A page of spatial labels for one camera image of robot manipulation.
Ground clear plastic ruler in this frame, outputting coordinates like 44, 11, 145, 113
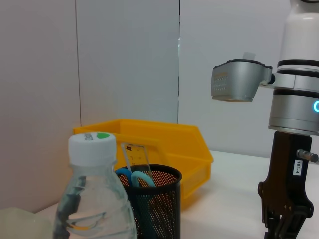
120, 142, 153, 184

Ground water bottle green label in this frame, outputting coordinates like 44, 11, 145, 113
52, 132, 138, 239

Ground yellow plastic bin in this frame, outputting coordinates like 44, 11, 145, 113
72, 119, 215, 211

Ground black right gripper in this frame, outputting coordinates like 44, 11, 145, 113
258, 131, 314, 239

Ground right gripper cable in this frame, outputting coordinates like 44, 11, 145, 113
296, 148, 319, 165

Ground black mesh pen holder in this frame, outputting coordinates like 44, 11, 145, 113
116, 164, 183, 239

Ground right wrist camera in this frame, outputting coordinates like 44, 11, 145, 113
211, 51, 276, 103

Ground blue scissors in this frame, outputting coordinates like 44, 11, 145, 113
115, 168, 157, 239

